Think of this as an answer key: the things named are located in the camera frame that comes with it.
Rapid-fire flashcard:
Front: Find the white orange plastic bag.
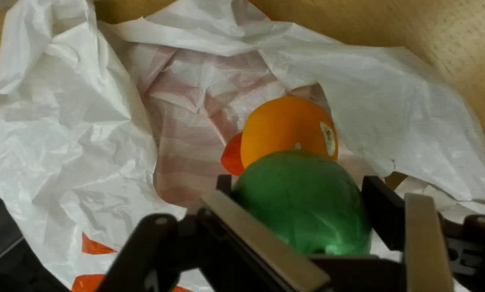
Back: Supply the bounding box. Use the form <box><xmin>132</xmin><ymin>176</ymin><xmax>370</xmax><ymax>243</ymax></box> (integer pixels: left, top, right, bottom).
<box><xmin>0</xmin><ymin>0</ymin><xmax>485</xmax><ymax>292</ymax></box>

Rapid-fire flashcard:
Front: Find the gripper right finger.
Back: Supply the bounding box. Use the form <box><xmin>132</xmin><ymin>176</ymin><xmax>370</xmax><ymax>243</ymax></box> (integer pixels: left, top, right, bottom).
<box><xmin>361</xmin><ymin>175</ymin><xmax>485</xmax><ymax>292</ymax></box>

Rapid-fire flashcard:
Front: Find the small red-orange toy fruit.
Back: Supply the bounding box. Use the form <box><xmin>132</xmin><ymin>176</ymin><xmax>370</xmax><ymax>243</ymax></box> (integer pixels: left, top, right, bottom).
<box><xmin>220</xmin><ymin>131</ymin><xmax>247</xmax><ymax>178</ymax></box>

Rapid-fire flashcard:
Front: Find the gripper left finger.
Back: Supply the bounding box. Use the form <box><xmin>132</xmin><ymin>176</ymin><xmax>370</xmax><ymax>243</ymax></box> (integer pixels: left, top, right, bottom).
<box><xmin>96</xmin><ymin>173</ymin><xmax>333</xmax><ymax>292</ymax></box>

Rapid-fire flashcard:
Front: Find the orange toy pear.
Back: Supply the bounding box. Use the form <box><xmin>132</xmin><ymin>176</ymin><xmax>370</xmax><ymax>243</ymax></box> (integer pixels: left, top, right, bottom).
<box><xmin>239</xmin><ymin>94</ymin><xmax>341</xmax><ymax>170</ymax></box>

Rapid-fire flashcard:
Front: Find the green toy apple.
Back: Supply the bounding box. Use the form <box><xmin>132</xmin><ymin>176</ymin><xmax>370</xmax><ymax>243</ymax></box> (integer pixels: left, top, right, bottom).
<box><xmin>231</xmin><ymin>149</ymin><xmax>375</xmax><ymax>259</ymax></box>

